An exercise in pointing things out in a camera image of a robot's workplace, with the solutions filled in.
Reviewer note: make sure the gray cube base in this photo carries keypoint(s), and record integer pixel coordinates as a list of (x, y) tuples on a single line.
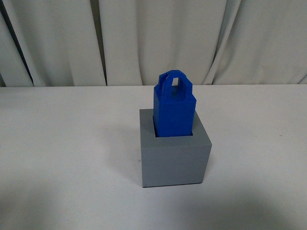
[(170, 161)]

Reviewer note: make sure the white curtain backdrop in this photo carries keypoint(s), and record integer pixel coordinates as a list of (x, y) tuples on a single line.
[(132, 42)]

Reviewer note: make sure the blue handled block part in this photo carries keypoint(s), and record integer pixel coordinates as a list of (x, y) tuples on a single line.
[(174, 105)]

